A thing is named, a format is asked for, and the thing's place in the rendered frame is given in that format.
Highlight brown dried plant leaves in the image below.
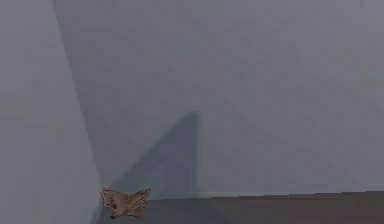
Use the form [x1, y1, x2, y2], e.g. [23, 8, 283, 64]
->
[99, 187, 153, 222]

